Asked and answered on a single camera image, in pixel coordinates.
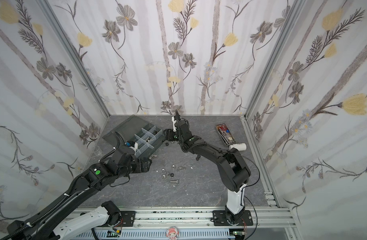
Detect pink doll figure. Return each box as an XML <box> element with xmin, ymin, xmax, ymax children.
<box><xmin>166</xmin><ymin>227</ymin><xmax>179</xmax><ymax>240</ymax></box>

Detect white plastic bottle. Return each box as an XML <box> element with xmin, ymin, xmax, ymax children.
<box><xmin>229</xmin><ymin>143</ymin><xmax>247</xmax><ymax>152</ymax></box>

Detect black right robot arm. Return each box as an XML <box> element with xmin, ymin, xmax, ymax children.
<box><xmin>164</xmin><ymin>110</ymin><xmax>261</xmax><ymax>226</ymax></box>

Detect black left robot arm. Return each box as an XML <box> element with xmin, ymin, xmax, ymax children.
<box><xmin>5</xmin><ymin>143</ymin><xmax>152</xmax><ymax>240</ymax></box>

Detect grey metal tool tray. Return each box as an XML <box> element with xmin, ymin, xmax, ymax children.
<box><xmin>215</xmin><ymin>124</ymin><xmax>237</xmax><ymax>146</ymax></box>

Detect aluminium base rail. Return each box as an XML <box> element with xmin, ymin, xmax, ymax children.
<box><xmin>76</xmin><ymin>207</ymin><xmax>302</xmax><ymax>240</ymax></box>

